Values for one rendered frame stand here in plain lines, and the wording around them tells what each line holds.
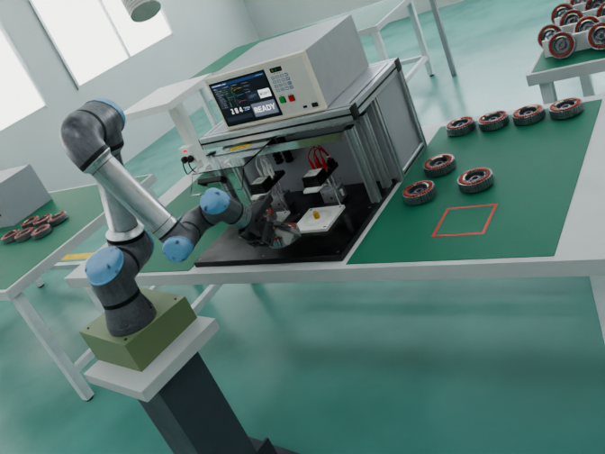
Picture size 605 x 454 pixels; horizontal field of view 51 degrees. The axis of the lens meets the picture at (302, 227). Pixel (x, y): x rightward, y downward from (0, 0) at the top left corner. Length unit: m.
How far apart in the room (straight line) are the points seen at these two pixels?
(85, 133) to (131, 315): 0.55
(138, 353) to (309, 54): 1.07
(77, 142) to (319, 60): 0.85
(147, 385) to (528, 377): 1.34
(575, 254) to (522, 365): 0.91
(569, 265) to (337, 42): 1.11
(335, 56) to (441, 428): 1.35
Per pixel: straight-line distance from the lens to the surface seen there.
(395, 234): 1.98
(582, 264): 1.67
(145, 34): 8.37
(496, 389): 2.45
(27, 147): 7.06
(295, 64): 2.11
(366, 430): 2.48
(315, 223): 2.17
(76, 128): 1.75
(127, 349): 1.91
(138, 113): 3.07
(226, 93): 2.32
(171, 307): 1.98
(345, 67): 2.30
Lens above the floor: 1.69
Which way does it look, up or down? 25 degrees down
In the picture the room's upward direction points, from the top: 24 degrees counter-clockwise
